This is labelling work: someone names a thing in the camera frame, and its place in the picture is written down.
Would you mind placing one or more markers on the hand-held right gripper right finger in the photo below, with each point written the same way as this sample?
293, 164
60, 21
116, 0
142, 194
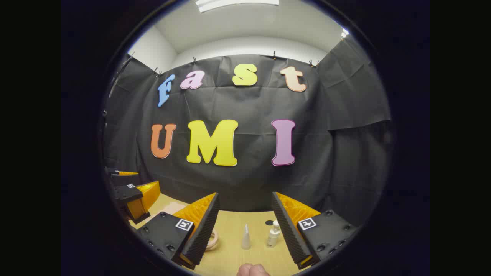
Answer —
288, 230

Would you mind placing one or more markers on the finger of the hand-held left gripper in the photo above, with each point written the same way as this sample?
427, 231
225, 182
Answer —
128, 191
124, 173

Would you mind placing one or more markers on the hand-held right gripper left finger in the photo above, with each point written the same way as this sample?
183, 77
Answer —
203, 230

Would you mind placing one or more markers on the white pump bottle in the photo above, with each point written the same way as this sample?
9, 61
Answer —
273, 237

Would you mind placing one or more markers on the white cosmetic tube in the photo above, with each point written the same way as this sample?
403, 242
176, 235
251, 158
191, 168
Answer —
246, 237

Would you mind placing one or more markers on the black backdrop cloth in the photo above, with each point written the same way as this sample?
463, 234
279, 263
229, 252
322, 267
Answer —
249, 107

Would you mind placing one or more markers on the long ceiling light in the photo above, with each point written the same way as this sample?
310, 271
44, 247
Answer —
238, 4

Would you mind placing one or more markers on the small ceiling light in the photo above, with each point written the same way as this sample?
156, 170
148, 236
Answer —
344, 33

